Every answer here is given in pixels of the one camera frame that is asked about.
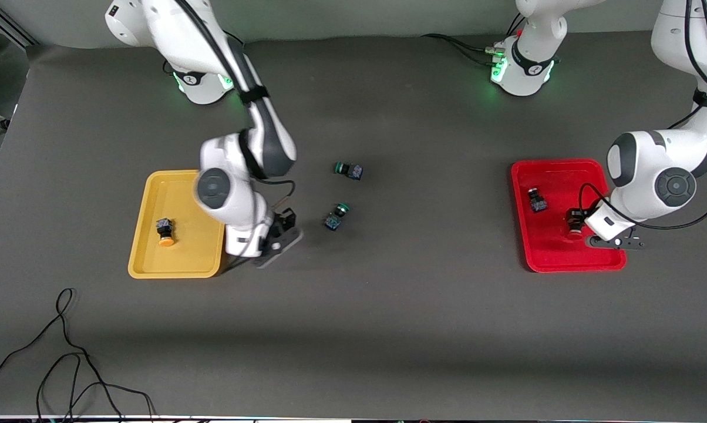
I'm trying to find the yellow mushroom push button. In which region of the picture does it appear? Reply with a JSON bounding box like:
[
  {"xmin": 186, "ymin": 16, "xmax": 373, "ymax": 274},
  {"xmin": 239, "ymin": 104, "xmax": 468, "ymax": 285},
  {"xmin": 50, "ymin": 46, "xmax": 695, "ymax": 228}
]
[{"xmin": 156, "ymin": 217, "xmax": 176, "ymax": 248}]

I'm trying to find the red plastic tray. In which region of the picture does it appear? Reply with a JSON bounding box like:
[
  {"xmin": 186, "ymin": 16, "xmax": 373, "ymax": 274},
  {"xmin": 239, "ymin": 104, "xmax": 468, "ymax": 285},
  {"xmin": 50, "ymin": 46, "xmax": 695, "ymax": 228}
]
[{"xmin": 510, "ymin": 158, "xmax": 628, "ymax": 274}]

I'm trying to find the green mushroom push button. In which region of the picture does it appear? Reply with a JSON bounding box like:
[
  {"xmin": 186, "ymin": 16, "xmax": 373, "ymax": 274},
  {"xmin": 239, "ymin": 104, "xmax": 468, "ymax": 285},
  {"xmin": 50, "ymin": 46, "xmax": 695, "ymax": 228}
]
[
  {"xmin": 323, "ymin": 203, "xmax": 352, "ymax": 232},
  {"xmin": 334, "ymin": 162, "xmax": 365, "ymax": 182}
]

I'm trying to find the yellow plastic tray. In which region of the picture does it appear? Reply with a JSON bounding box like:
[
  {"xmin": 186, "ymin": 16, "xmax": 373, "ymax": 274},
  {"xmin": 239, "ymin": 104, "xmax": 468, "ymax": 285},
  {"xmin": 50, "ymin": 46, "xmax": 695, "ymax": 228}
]
[{"xmin": 127, "ymin": 170, "xmax": 229, "ymax": 280}]

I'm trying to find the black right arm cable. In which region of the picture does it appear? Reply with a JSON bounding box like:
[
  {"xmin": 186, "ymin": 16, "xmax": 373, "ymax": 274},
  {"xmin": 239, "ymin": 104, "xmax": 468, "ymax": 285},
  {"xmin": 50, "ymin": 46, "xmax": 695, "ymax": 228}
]
[{"xmin": 176, "ymin": 0, "xmax": 298, "ymax": 209}]

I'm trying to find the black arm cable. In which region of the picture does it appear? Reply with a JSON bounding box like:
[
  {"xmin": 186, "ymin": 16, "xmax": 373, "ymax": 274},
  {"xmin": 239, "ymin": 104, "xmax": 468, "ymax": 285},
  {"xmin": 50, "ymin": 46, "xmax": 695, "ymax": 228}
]
[
  {"xmin": 578, "ymin": 0, "xmax": 707, "ymax": 231},
  {"xmin": 176, "ymin": 0, "xmax": 298, "ymax": 209}
]

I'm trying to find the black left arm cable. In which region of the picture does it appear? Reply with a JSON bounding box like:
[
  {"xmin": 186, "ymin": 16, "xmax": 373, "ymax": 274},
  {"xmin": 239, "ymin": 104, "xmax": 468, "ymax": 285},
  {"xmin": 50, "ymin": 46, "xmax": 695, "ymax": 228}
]
[{"xmin": 578, "ymin": 0, "xmax": 707, "ymax": 231}]

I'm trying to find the thin black table cable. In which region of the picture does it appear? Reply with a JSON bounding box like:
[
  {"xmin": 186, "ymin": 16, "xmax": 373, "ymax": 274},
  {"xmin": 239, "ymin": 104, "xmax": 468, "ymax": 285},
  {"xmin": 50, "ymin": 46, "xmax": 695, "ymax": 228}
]
[{"xmin": 0, "ymin": 287, "xmax": 156, "ymax": 423}]

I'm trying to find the grey metal frame rail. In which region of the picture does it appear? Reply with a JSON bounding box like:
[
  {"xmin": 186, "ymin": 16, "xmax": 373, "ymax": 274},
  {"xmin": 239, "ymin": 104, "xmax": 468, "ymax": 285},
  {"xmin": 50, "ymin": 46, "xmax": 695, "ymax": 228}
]
[{"xmin": 0, "ymin": 9, "xmax": 39, "ymax": 49}]

